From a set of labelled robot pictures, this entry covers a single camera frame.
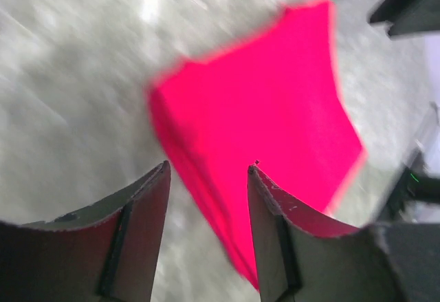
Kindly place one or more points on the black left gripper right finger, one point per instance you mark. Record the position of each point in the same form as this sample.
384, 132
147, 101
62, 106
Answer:
304, 255

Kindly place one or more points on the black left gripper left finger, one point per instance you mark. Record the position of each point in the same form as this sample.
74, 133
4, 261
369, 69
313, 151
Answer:
106, 251

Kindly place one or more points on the red t-shirt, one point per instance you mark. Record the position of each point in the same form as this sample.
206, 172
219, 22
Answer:
272, 99

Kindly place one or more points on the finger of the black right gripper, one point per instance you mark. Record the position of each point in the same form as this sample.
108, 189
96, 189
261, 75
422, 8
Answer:
407, 16

